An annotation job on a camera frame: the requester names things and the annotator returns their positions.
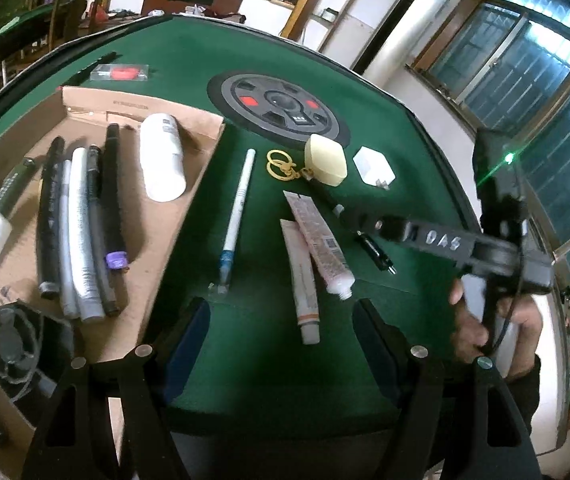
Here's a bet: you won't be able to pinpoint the black cable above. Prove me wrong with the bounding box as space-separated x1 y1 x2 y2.
489 297 522 357

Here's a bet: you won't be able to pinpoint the thin white tube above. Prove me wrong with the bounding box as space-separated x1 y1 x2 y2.
59 159 80 320

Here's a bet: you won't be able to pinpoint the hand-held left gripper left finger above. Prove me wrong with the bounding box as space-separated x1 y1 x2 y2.
20 296 212 480

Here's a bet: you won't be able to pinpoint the long silvery white tube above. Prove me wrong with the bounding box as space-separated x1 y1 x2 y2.
68 147 107 322

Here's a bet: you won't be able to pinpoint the pale pink tube with barcode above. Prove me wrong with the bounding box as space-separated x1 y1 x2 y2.
283 190 356 302

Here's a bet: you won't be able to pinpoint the dark green marker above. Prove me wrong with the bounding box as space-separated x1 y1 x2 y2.
0 157 37 222

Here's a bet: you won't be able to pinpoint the gold key rings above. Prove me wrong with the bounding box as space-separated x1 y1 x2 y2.
266 148 299 182

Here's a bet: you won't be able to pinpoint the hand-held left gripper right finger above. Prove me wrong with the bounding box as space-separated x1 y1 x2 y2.
351 299 542 480

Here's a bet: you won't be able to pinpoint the white charger plug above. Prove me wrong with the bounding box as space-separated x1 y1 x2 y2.
352 145 396 191

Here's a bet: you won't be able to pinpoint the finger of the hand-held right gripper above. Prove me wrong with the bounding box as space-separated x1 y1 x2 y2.
337 209 476 267

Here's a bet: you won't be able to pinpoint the dark wooden chair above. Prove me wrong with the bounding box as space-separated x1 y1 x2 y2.
46 0 118 53

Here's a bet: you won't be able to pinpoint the round grey table control panel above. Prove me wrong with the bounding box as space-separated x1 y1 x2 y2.
207 70 352 147

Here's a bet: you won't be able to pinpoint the window with wooden frame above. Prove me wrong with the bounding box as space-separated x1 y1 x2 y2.
406 0 570 411

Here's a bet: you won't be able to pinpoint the person's right forearm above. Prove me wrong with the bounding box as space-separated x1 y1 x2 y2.
506 354 544 437

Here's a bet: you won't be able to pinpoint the person's right hand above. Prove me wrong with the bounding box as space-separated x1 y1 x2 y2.
447 280 542 379

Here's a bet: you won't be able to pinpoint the white standing air conditioner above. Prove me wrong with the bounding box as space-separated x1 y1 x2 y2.
351 0 452 77

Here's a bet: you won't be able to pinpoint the green topped side table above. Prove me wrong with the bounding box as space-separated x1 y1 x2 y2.
0 0 72 63

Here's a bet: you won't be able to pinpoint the black cooling fan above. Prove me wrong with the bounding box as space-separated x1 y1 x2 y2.
0 299 75 405

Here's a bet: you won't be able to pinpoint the black car charger plug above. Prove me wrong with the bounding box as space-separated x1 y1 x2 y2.
356 230 399 277

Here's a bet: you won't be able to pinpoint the red item in clear packet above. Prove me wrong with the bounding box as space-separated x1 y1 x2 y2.
90 63 149 83

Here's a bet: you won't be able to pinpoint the brown cardboard box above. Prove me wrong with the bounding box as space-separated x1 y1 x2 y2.
0 85 227 480

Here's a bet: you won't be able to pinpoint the black pen with purple cap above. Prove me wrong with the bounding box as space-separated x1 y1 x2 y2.
102 123 130 272

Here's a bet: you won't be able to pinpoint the white pen with blue tip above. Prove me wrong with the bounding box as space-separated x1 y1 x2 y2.
209 148 257 297

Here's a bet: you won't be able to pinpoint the white tube with orange band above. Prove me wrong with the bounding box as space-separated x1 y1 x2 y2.
279 218 322 346

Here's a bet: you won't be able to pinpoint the black pen with white band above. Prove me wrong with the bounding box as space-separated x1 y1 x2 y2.
301 169 348 218

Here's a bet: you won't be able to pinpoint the white cylindrical bottle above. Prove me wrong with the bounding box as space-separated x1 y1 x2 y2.
139 112 187 204

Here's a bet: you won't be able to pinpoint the cream rounded case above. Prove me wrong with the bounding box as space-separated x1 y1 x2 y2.
303 133 349 189

